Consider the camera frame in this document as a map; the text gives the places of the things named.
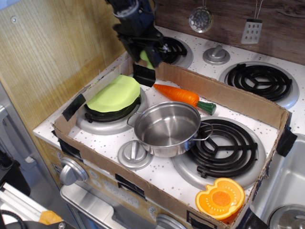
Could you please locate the cardboard fence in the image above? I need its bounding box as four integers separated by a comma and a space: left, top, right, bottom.
52, 54, 291, 229

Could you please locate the silver oven dial left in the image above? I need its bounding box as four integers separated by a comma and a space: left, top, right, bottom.
60, 157, 89, 186

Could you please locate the front left black burner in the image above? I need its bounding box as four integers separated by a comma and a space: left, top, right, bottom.
76, 89, 148, 135

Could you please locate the silver oven dial right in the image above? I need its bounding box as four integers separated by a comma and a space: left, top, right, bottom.
156, 214, 186, 229

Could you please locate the back left black burner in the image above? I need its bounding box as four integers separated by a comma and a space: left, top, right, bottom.
161, 36, 193, 69

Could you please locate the silver stove knob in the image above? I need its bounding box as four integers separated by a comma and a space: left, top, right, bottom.
203, 45, 231, 65
117, 140, 153, 170

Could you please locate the hanging silver strainer ladle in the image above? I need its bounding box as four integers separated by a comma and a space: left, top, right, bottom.
189, 0, 214, 33

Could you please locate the silver sink basin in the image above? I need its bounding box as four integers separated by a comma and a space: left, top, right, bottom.
249, 134, 305, 229

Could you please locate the silver oven dial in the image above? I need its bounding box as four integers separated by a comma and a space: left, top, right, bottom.
60, 157, 89, 186
156, 214, 186, 229

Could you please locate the front silver stove knob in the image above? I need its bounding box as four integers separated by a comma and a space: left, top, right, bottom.
117, 140, 153, 170

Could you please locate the green toy broccoli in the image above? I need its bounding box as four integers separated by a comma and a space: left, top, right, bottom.
140, 50, 155, 70

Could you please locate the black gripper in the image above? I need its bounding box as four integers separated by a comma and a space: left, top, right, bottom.
113, 14, 164, 68

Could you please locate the back silver stove knob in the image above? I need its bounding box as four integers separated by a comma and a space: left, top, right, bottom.
203, 45, 231, 65

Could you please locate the silver oven door handle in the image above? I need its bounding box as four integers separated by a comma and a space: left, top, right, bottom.
61, 184, 156, 229

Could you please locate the hanging silver spatula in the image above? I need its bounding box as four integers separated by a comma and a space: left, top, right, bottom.
241, 0, 263, 44

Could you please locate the orange toy pumpkin half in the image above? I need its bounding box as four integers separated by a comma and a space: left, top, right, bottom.
195, 178, 245, 221

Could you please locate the orange toy carrot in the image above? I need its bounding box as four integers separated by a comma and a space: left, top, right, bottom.
153, 84, 216, 115

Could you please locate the black burner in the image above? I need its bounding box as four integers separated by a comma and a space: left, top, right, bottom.
161, 36, 193, 69
172, 117, 266, 190
219, 62, 299, 109
76, 89, 148, 135

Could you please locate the back right black burner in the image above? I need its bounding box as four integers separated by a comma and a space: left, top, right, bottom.
219, 62, 299, 109

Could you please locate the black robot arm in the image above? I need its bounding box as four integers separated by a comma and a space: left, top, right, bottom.
106, 0, 166, 69

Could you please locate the front right black burner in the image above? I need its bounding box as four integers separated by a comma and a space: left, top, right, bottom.
172, 117, 266, 190

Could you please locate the light green plate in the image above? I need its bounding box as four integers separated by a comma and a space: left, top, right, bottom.
86, 74, 141, 113

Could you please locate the small steel pan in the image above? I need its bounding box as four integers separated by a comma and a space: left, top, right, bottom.
127, 102, 214, 158

